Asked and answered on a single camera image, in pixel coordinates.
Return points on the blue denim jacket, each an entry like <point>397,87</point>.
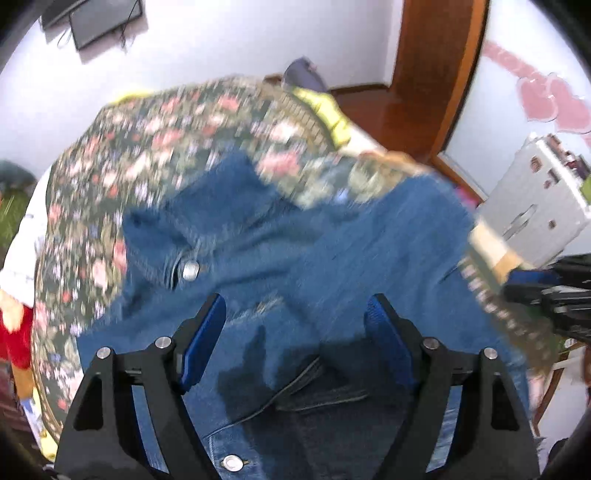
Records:
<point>295,258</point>

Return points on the dark blue cloth item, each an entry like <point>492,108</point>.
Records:
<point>302,76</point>

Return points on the floral printed blanket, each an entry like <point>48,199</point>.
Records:
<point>138,138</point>

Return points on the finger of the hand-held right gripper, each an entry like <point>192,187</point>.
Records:
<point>570,318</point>
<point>535,282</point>

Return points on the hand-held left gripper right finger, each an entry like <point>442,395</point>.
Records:
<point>388,337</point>

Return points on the wooden door frame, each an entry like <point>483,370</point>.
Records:
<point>429,69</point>

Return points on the pink heart wall stickers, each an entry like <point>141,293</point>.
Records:
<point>545,97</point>

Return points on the white cloth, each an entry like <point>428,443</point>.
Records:
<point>25,240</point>

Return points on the yellow-green bed sheet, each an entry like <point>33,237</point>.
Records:
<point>323,113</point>

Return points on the red plush toy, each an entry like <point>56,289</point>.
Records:
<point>14,332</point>

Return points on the black wall monitor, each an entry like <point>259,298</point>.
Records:
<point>104,21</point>

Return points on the white plastic cabinet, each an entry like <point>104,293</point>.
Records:
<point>531,198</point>

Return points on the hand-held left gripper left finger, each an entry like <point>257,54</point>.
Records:
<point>203,341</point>

